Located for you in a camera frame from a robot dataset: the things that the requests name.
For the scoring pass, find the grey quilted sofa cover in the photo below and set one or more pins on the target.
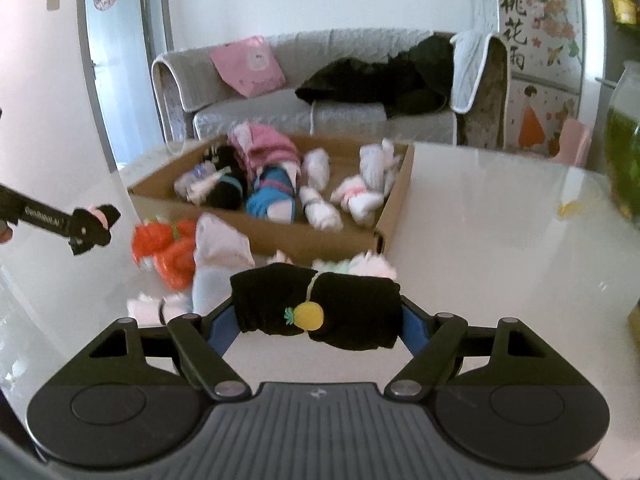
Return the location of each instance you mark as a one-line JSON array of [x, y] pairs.
[[345, 115]]

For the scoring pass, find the white desktop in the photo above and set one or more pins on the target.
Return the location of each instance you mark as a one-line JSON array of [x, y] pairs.
[[500, 240]]

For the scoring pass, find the light blue sock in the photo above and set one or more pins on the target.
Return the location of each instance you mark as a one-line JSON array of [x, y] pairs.
[[207, 290]]

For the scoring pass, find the grey door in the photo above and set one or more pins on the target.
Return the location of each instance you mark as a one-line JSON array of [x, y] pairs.
[[125, 85]]

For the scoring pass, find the pink cushion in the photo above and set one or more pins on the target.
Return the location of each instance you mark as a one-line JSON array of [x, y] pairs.
[[247, 67]]

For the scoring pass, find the orange sock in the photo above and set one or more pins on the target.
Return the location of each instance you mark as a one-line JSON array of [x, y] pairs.
[[177, 260], [147, 242]]

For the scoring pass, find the small pink white sock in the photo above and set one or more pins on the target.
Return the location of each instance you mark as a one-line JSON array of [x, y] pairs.
[[96, 215]]

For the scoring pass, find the white grey sock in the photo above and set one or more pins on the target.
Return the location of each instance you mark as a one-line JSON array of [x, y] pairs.
[[192, 182]]

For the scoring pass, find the pink white striped sock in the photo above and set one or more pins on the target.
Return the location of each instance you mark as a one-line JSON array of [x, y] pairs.
[[270, 145]]

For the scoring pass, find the grey shelf cabinet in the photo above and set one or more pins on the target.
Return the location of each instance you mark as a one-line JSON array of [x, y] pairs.
[[606, 81]]

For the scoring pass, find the cardboard box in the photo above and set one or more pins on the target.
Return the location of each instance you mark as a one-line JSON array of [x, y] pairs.
[[310, 242]]

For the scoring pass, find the grey sofa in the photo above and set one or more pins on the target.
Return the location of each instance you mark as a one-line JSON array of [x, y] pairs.
[[492, 110]]

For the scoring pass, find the black sock roll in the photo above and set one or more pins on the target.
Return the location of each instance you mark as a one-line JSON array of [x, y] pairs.
[[227, 190]]

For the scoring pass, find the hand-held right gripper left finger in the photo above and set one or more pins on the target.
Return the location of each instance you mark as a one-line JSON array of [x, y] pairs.
[[220, 330]]

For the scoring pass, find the pink plastic chair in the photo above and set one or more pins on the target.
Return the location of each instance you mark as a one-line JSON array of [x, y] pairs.
[[575, 142]]

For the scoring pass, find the black white striped sock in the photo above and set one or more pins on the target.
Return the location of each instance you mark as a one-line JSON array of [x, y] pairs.
[[222, 156]]

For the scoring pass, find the white sock roll blue band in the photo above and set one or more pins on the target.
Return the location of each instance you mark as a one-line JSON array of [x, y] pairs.
[[322, 212]]

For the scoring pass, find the yellow scrap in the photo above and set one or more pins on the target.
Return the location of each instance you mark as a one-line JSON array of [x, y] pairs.
[[570, 208]]

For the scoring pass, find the fridge with floral stickers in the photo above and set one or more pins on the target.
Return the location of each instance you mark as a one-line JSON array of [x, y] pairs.
[[540, 60]]

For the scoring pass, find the pale pink white sock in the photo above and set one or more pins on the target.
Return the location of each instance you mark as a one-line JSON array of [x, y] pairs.
[[145, 309]]

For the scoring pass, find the pale green sock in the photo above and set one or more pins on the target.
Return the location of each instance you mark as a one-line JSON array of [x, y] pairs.
[[332, 265]]

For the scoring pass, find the black sock with pineapple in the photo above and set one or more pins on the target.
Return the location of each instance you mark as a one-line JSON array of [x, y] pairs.
[[350, 305]]

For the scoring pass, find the wall switch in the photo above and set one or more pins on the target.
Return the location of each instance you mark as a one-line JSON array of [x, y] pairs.
[[52, 2]]

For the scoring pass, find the white fluffy sock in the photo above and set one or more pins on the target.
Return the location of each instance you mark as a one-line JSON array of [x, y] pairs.
[[372, 265]]

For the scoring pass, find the black clothing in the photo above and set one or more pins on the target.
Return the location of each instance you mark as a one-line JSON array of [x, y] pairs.
[[380, 80]]

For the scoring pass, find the white quilted armrest cover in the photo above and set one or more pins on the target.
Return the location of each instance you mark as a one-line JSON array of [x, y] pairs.
[[470, 70]]

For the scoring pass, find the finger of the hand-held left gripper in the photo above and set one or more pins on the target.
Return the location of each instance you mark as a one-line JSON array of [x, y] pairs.
[[112, 215], [90, 240]]

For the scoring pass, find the glass fish bowl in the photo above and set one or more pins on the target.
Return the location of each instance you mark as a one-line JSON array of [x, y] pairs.
[[622, 145]]

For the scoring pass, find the person's left hand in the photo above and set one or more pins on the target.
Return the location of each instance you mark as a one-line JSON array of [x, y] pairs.
[[4, 234]]

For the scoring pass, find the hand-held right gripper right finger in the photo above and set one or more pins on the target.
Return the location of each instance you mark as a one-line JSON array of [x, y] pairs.
[[417, 330]]

